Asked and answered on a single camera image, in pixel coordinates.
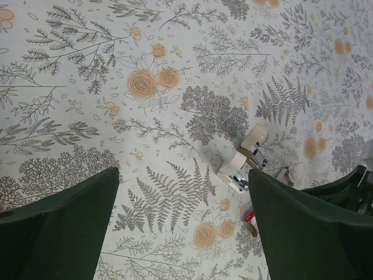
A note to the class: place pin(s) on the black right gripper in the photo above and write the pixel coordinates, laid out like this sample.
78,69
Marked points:
323,232

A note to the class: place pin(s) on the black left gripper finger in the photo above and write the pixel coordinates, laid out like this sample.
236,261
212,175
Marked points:
60,236

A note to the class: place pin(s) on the red white staple box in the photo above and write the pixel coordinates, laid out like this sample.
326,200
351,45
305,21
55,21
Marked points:
251,224

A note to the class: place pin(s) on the silver staple strip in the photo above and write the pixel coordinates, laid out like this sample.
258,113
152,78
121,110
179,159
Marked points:
289,176

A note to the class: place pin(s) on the floral table mat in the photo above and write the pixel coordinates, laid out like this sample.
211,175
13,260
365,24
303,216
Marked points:
165,91

